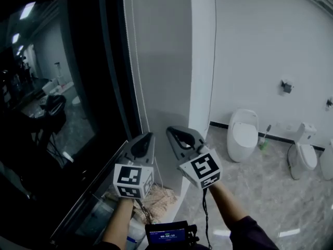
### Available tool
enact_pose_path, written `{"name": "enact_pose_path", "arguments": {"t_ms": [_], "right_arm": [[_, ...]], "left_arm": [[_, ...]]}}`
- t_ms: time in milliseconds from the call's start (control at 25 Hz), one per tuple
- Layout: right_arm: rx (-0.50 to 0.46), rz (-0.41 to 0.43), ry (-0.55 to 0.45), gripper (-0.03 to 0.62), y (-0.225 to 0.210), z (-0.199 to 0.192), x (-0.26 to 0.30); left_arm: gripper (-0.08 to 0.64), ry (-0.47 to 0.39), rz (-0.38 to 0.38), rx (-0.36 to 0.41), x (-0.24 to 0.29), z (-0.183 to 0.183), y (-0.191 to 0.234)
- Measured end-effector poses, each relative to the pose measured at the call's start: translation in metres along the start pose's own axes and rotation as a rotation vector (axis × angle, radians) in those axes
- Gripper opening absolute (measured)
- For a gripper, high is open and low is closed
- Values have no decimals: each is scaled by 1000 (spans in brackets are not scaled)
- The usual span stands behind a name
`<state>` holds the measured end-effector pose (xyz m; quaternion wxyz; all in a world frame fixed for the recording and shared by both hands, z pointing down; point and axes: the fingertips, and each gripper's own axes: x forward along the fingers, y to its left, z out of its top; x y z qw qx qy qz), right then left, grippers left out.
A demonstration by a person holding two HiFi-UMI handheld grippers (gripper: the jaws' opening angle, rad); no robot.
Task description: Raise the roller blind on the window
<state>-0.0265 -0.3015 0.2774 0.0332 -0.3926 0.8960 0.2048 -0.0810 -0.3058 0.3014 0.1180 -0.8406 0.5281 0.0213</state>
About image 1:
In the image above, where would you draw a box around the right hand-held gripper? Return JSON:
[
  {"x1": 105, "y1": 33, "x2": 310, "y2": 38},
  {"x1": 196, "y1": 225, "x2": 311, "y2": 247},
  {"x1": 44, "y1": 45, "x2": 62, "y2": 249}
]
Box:
[{"x1": 165, "y1": 126, "x2": 224, "y2": 190}]

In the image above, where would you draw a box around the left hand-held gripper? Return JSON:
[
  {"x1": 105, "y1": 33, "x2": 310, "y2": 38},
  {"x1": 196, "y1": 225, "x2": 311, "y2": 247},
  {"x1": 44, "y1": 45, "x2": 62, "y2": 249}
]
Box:
[{"x1": 113, "y1": 132, "x2": 157, "y2": 200}]

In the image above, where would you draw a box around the white roller blind bead chain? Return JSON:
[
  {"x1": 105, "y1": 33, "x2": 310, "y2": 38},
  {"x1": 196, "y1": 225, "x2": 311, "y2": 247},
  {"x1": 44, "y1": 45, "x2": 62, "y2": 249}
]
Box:
[{"x1": 121, "y1": 0, "x2": 150, "y2": 135}]

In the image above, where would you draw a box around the person's left forearm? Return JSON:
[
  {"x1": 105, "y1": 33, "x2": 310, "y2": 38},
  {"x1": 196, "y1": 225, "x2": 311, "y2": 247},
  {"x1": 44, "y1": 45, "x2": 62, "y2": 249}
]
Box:
[{"x1": 100, "y1": 198, "x2": 135, "y2": 250}]

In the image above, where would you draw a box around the person's right forearm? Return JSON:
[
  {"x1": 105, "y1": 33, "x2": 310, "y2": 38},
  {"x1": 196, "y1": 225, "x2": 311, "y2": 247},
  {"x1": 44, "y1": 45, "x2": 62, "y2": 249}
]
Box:
[{"x1": 207, "y1": 183, "x2": 280, "y2": 250}]

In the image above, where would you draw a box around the black framed window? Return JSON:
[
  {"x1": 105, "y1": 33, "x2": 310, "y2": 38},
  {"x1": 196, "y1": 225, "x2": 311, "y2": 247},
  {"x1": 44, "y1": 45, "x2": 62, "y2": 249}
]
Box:
[{"x1": 0, "y1": 0, "x2": 136, "y2": 244}]

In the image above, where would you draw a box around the beige chequered cloth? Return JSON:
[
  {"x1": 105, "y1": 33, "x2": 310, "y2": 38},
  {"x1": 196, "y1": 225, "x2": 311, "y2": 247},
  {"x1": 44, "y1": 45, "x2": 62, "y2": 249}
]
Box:
[{"x1": 104, "y1": 182, "x2": 178, "y2": 225}]

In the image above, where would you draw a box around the white floor urinal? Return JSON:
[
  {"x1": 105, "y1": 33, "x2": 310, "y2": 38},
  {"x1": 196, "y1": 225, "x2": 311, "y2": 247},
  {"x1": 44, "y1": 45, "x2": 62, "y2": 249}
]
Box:
[{"x1": 226, "y1": 108, "x2": 260, "y2": 164}]

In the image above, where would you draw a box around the green toilet brush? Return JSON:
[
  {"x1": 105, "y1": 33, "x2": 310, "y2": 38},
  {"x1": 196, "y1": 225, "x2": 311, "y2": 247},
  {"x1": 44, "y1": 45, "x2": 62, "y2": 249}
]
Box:
[{"x1": 258, "y1": 124, "x2": 273, "y2": 153}]

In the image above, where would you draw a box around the clear plastic container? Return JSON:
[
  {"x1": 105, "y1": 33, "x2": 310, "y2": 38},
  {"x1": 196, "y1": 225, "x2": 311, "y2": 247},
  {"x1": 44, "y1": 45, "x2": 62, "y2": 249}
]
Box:
[{"x1": 74, "y1": 193, "x2": 119, "y2": 241}]

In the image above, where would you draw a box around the black device with screen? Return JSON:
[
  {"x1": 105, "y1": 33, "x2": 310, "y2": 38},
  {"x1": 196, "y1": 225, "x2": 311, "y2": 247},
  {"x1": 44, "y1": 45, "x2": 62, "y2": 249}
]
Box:
[{"x1": 144, "y1": 220, "x2": 200, "y2": 250}]

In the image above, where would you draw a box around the white toilet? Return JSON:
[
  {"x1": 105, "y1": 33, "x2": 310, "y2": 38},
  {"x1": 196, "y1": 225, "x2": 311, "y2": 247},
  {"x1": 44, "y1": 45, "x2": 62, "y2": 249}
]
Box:
[{"x1": 287, "y1": 122, "x2": 318, "y2": 181}]

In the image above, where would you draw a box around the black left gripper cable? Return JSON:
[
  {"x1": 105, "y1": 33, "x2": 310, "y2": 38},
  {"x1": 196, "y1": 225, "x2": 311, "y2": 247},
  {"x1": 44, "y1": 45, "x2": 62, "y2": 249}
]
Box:
[{"x1": 134, "y1": 198, "x2": 155, "y2": 224}]

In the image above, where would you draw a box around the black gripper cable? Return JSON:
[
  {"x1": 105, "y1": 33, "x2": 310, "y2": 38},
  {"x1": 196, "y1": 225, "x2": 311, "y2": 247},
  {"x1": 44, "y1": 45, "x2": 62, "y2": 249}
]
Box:
[
  {"x1": 134, "y1": 198, "x2": 155, "y2": 224},
  {"x1": 202, "y1": 187, "x2": 213, "y2": 250}
]

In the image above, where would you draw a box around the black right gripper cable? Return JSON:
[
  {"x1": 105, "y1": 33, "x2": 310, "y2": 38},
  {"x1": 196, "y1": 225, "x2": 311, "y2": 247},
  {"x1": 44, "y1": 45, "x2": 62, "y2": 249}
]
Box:
[{"x1": 202, "y1": 187, "x2": 213, "y2": 250}]

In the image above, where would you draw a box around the thin black wall cable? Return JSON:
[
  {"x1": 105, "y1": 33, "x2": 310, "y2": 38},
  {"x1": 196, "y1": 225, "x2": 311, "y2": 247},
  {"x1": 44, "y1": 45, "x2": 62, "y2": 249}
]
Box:
[{"x1": 205, "y1": 0, "x2": 218, "y2": 131}]

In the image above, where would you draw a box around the black wall paper holder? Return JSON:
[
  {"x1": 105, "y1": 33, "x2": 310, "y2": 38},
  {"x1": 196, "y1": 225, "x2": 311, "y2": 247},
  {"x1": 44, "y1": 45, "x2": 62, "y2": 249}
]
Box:
[{"x1": 280, "y1": 78, "x2": 295, "y2": 95}]

